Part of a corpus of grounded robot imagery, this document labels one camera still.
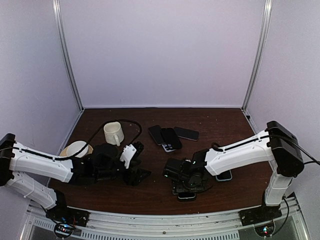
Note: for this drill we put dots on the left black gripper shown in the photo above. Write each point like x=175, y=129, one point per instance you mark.
x=135, y=179

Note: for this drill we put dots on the aluminium post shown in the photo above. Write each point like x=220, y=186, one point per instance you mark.
x=65, y=53
x=264, y=30

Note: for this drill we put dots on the cream ribbed mug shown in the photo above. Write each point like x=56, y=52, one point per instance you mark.
x=113, y=133

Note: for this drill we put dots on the right aluminium post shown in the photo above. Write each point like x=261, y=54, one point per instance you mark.
x=264, y=30

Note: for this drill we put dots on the purple-edged phone left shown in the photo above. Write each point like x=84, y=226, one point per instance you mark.
x=155, y=133

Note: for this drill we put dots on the purple-edged phone right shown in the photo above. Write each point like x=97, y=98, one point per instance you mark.
x=187, y=134

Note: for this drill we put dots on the white ceramic bowl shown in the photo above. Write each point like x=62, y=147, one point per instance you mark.
x=78, y=149

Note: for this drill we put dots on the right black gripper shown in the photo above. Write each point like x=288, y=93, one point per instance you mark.
x=177, y=187

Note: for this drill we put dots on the front aluminium rail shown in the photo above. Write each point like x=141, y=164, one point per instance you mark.
x=224, y=225

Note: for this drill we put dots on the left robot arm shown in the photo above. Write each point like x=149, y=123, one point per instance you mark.
x=104, y=163

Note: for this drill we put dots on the purple-edged phone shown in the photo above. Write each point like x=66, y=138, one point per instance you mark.
x=155, y=133
x=187, y=134

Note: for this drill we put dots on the left aluminium post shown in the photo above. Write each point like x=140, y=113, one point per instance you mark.
x=65, y=53

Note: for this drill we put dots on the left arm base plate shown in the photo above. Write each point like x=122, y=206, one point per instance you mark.
x=71, y=216

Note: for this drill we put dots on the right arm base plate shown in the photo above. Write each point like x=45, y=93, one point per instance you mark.
x=259, y=214

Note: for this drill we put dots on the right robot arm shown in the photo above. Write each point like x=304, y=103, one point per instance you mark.
x=275, y=144

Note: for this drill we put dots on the phone under black case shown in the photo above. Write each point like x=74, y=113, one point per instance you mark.
x=168, y=148

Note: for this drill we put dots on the beige saucer plate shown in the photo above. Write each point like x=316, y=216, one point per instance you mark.
x=64, y=152

